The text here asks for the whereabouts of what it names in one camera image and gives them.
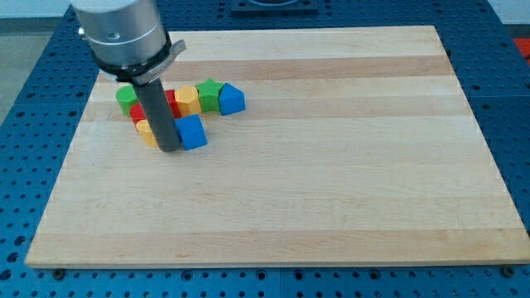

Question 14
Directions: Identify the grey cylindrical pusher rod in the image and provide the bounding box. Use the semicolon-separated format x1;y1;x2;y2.
132;79;181;152

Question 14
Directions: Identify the blue cube block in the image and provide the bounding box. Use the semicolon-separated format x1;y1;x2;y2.
176;114;208;151

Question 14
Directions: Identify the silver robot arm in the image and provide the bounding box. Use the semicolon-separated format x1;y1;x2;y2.
71;0;186;152

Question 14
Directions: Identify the yellow hexagon block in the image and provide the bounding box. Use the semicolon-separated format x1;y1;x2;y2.
174;86;202;117

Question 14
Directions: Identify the red block behind rod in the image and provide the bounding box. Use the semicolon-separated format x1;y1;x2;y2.
165;89;181;119

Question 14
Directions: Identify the black clamp with metal lever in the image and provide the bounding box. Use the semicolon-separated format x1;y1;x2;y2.
93;33;186;85

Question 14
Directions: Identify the red block left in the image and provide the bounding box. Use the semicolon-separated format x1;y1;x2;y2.
129;103;147;125

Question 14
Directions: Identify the green cylinder block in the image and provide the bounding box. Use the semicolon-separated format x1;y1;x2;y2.
115;85;138;116

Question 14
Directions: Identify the yellow block front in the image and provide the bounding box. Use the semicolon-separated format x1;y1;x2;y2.
136;119;158;147

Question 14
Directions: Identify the green star block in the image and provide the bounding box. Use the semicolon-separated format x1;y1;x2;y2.
195;78;224;113

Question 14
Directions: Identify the blue pentagon block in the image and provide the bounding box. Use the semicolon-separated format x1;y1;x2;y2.
219;83;246;116

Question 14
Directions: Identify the wooden board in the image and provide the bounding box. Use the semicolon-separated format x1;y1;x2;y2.
26;26;529;269

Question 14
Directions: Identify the red object right edge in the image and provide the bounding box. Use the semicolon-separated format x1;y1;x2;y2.
513;38;530;64

